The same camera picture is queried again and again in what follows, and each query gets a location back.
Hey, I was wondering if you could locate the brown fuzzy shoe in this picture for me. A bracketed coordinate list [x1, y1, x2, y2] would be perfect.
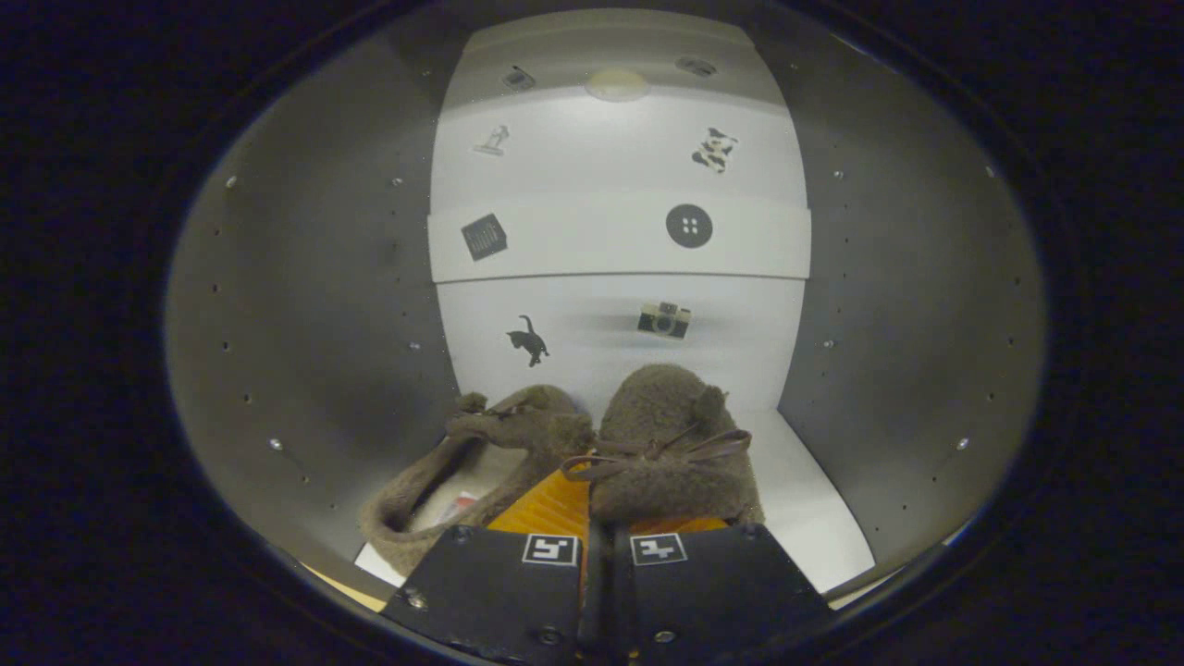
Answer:
[561, 364, 765, 530]
[360, 384, 596, 577]

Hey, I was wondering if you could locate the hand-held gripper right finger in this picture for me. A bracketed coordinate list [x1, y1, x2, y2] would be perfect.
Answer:
[592, 515, 835, 663]

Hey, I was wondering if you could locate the round puck light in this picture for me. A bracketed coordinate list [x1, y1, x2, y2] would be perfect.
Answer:
[584, 68, 651, 104]

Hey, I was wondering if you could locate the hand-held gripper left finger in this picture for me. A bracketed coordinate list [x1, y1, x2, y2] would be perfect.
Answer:
[381, 467, 594, 663]

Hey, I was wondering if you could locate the grey shoe cabinet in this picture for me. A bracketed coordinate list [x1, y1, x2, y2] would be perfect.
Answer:
[166, 8, 1047, 604]

